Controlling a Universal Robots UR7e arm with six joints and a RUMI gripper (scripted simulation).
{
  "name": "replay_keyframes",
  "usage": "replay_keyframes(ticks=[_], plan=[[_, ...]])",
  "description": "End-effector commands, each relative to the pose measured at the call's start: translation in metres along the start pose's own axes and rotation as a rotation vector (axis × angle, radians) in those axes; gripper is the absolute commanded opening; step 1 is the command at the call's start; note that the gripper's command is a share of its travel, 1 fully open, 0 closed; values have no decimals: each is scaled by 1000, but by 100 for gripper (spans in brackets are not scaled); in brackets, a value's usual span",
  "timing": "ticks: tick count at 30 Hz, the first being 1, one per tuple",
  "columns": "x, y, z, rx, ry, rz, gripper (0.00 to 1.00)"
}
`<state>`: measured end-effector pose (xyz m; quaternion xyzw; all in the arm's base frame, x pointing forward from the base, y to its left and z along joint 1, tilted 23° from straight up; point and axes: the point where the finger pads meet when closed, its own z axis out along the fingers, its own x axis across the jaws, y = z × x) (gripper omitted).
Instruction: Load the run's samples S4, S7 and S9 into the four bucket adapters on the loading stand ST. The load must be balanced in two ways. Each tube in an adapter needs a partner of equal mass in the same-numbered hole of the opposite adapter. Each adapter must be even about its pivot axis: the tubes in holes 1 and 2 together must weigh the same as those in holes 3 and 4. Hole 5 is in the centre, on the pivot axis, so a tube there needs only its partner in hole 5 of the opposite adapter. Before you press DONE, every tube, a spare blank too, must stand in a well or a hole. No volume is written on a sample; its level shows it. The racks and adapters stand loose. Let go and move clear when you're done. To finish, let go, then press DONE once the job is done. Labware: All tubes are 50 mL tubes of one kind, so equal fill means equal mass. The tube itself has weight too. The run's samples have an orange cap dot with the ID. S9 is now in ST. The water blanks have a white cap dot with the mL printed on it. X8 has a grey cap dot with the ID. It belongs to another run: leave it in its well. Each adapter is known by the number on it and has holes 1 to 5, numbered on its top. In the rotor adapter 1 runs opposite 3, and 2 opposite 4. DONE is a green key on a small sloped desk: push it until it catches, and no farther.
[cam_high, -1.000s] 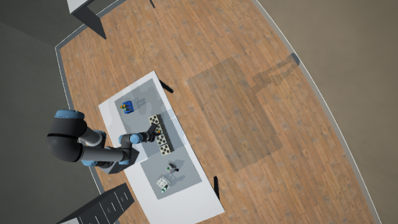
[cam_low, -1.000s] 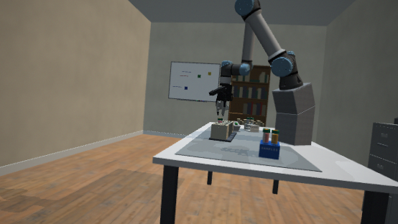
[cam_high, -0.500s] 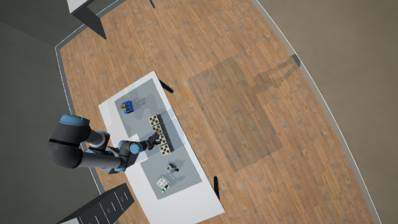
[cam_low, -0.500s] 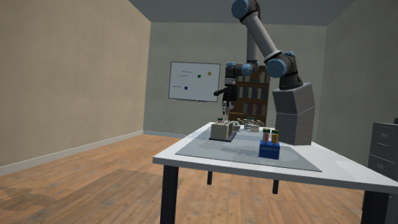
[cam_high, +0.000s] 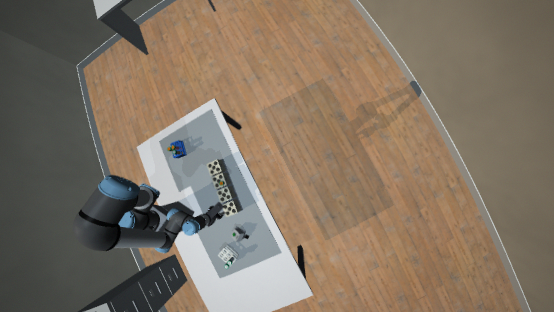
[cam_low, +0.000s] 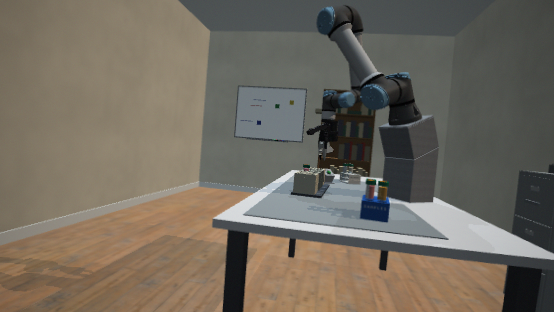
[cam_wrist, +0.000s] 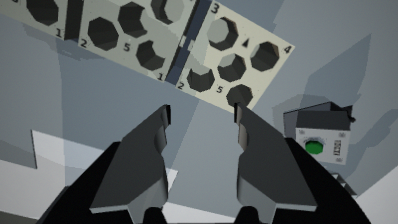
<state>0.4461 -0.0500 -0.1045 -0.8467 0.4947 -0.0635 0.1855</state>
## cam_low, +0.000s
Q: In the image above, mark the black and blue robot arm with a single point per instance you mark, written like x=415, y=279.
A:
x=376, y=91

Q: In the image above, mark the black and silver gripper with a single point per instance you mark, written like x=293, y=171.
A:
x=325, y=136

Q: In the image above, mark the grey tube rack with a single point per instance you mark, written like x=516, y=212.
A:
x=353, y=178

